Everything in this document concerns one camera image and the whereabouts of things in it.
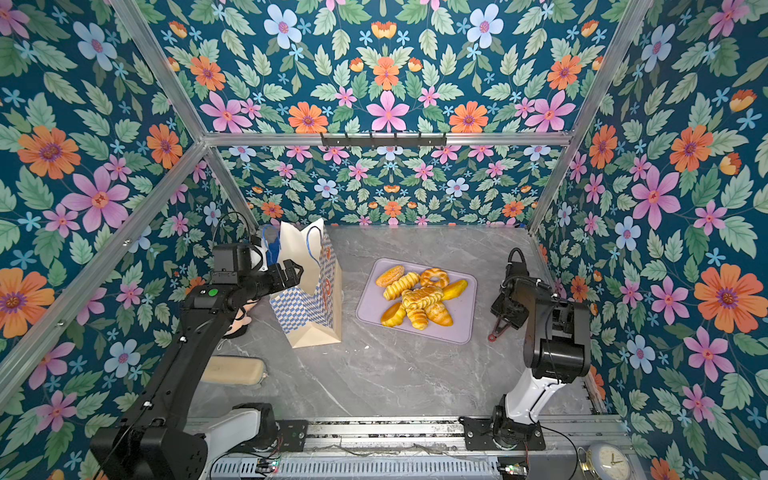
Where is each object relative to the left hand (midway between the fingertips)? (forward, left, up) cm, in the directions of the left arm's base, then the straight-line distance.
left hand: (291, 264), depth 76 cm
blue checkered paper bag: (-8, -3, -11) cm, 14 cm away
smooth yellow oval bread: (+3, -46, -22) cm, 51 cm away
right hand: (-5, -61, -27) cm, 67 cm away
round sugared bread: (+9, -25, -21) cm, 33 cm away
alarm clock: (-45, -72, -21) cm, 88 cm away
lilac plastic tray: (+3, -18, -27) cm, 32 cm away
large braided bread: (-2, -34, -16) cm, 38 cm away
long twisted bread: (+5, -29, -20) cm, 36 cm away
